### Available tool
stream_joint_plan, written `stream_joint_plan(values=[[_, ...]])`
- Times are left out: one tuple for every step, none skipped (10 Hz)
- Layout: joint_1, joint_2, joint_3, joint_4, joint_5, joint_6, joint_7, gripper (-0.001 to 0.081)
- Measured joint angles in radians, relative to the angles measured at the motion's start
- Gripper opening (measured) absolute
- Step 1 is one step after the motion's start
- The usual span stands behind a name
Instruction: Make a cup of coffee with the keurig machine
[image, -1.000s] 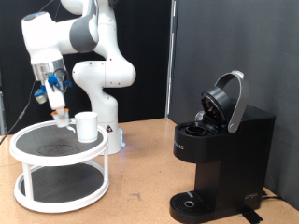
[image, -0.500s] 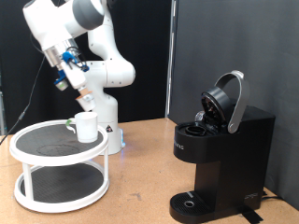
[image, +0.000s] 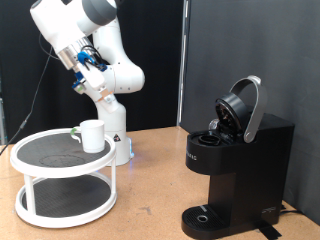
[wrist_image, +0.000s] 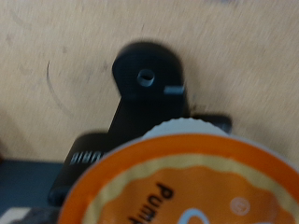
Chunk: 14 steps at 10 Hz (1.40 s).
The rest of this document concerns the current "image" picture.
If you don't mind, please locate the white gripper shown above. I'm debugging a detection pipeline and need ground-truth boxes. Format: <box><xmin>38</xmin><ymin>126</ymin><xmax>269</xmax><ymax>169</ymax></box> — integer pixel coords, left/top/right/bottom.
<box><xmin>75</xmin><ymin>61</ymin><xmax>116</xmax><ymax>105</ymax></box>

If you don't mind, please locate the white mug with green mark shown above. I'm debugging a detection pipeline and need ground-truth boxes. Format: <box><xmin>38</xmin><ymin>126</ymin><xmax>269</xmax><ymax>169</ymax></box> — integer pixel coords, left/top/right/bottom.
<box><xmin>70</xmin><ymin>119</ymin><xmax>107</xmax><ymax>154</ymax></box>

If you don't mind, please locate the black Keurig coffee machine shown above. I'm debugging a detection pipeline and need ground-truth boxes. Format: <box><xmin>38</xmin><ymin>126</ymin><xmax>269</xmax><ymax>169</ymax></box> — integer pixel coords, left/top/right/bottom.
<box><xmin>180</xmin><ymin>75</ymin><xmax>296</xmax><ymax>240</ymax></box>

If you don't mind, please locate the vertical metal pole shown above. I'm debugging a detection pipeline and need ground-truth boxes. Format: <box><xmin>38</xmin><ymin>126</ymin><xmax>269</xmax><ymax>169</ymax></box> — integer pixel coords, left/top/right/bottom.
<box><xmin>175</xmin><ymin>0</ymin><xmax>191</xmax><ymax>127</ymax></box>

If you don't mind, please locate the white two-tier turntable stand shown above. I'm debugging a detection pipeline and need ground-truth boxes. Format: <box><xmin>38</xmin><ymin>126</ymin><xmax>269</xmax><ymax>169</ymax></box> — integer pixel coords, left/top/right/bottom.
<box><xmin>9</xmin><ymin>127</ymin><xmax>118</xmax><ymax>229</ymax></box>

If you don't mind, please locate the black tape strip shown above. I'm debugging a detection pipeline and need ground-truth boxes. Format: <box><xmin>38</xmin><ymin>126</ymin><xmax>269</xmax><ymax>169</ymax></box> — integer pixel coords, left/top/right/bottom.
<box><xmin>256</xmin><ymin>224</ymin><xmax>283</xmax><ymax>240</ymax></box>

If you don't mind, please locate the wrist camera on blue mount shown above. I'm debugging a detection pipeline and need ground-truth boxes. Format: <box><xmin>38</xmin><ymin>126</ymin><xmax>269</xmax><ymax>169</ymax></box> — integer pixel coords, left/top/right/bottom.
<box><xmin>71</xmin><ymin>71</ymin><xmax>86</xmax><ymax>95</ymax></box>

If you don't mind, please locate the blue cable clip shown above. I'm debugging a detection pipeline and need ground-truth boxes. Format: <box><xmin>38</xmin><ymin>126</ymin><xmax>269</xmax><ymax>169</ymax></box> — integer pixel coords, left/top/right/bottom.
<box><xmin>77</xmin><ymin>49</ymin><xmax>109</xmax><ymax>73</ymax></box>

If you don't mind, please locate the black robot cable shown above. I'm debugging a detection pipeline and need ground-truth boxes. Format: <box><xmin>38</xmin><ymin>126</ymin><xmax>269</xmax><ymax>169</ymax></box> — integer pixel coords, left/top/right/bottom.
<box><xmin>0</xmin><ymin>33</ymin><xmax>59</xmax><ymax>156</ymax></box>

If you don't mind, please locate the grey metal frame post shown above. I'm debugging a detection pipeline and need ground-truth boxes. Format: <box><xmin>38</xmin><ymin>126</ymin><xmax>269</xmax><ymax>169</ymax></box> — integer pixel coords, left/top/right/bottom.
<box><xmin>0</xmin><ymin>76</ymin><xmax>7</xmax><ymax>145</ymax></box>

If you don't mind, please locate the black power cord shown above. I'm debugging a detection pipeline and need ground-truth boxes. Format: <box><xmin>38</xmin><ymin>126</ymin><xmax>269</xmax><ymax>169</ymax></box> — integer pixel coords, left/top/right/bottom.
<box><xmin>279</xmin><ymin>203</ymin><xmax>303</xmax><ymax>216</ymax></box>

